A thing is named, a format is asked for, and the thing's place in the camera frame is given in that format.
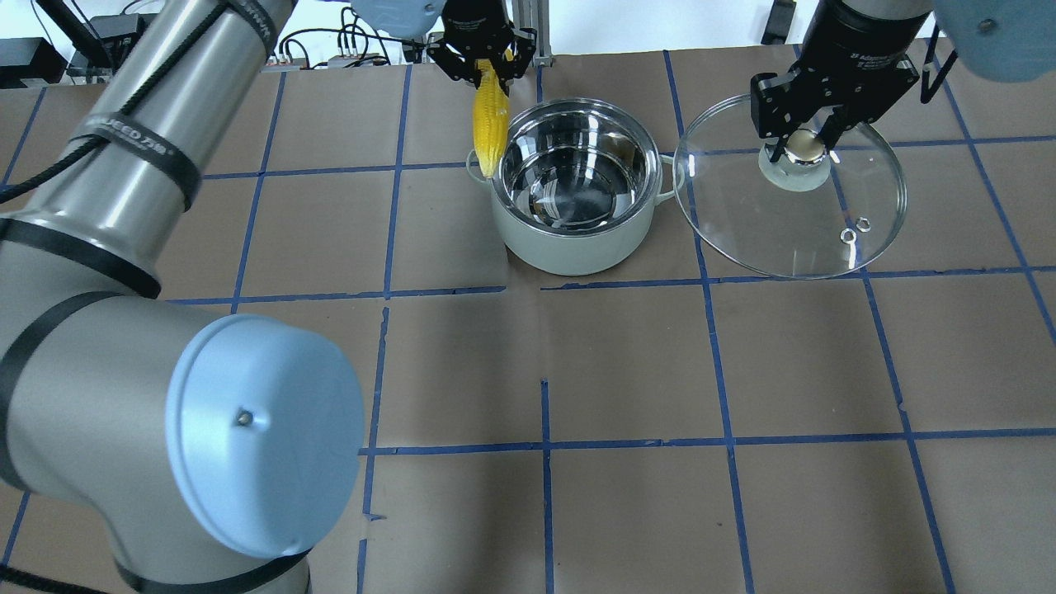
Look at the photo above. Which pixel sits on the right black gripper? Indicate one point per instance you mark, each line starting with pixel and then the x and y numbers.
pixel 858 41

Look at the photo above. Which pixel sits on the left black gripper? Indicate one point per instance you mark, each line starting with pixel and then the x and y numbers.
pixel 473 18

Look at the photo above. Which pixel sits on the yellow corn cob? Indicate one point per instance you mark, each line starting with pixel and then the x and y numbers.
pixel 490 119

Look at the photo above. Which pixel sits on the glass pot lid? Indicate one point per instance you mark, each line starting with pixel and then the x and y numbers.
pixel 810 212

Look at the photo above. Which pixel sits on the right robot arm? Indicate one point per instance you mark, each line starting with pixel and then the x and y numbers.
pixel 1005 41

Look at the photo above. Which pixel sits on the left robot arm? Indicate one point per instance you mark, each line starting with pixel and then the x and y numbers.
pixel 218 450

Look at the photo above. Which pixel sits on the pale green steel pot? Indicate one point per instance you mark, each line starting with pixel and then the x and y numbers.
pixel 576 186

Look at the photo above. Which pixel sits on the aluminium frame post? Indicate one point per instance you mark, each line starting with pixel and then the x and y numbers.
pixel 535 15

